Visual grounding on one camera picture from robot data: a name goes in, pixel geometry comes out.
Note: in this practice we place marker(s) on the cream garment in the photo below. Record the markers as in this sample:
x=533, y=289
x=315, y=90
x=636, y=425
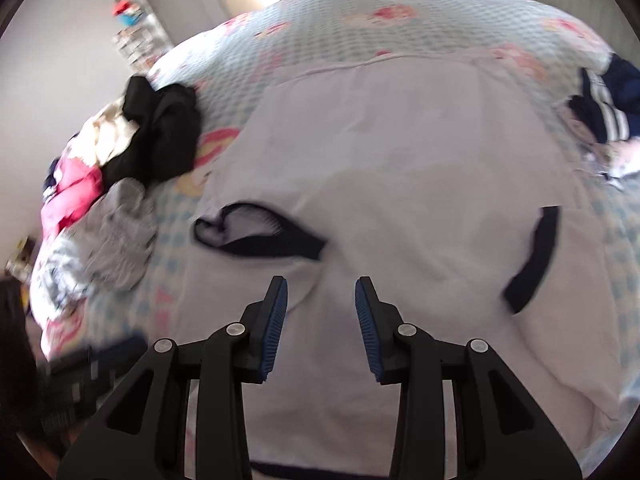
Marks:
x=110, y=135

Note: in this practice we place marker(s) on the white shelf rack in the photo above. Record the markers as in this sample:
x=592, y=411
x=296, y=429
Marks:
x=140, y=45

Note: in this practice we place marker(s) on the red blue wall plush toy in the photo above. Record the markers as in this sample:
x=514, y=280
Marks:
x=127, y=12

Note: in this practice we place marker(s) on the black jacket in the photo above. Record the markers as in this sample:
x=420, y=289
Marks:
x=160, y=130

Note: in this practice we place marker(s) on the checkered cartoon cat blanket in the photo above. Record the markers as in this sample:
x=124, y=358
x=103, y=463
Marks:
x=310, y=35

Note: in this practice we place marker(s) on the pink garment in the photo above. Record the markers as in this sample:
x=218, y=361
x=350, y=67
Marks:
x=70, y=195

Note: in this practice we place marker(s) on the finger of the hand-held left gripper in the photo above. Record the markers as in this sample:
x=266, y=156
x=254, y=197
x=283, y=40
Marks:
x=115, y=354

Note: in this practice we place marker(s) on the navy white striped skirt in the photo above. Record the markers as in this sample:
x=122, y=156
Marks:
x=50, y=177

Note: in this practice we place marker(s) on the folded pale clothes stack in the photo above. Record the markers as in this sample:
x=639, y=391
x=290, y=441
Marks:
x=620, y=160

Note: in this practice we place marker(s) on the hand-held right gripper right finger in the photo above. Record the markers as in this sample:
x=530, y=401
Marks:
x=367, y=330

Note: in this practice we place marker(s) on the white cartoon print pajama pants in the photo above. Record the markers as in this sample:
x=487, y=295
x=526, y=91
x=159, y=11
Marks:
x=110, y=240

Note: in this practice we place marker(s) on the navy sweater with white stripes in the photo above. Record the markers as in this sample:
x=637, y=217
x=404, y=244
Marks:
x=615, y=95

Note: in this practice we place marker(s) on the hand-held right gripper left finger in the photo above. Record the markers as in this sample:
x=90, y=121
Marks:
x=272, y=330

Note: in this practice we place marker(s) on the white t-shirt navy trim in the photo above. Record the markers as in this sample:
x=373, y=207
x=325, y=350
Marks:
x=400, y=160

